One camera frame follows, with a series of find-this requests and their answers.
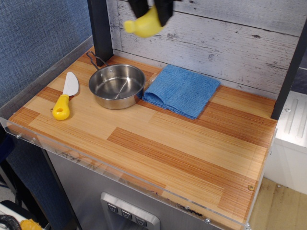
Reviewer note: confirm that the blue folded cloth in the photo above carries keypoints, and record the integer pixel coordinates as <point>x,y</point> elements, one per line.
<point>181,91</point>

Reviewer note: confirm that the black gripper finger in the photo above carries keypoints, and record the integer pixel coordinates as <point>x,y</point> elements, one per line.
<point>164,10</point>
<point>139,7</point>

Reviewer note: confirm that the yellow crumpled object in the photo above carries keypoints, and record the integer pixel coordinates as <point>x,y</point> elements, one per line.
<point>29,224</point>

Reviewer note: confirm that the white side cabinet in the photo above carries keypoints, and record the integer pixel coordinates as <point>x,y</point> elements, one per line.
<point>287,161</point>

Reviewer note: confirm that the stainless steel pot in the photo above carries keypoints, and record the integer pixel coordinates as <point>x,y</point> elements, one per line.
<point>117,86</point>

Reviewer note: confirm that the black vertical post left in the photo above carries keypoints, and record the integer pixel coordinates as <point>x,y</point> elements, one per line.
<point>100,26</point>

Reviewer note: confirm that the black vertical post right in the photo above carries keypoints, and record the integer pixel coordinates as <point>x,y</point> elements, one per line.
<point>291,73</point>

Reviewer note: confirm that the silver toy appliance front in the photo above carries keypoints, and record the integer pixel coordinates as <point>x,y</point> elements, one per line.
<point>83,187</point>

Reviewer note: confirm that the grey button control panel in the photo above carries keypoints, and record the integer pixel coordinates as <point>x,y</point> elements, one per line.
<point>122,215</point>

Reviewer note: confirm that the clear acrylic edge guard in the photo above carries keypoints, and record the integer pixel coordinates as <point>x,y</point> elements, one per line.
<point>211,171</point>

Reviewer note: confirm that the yellow toy banana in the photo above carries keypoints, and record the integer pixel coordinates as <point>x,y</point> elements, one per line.
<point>146,26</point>

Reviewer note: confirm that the yellow handled toy knife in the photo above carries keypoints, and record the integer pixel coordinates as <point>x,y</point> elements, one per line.
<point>61,109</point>

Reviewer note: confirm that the black vertical post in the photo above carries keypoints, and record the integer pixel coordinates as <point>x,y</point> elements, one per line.
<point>291,73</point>
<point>100,26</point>

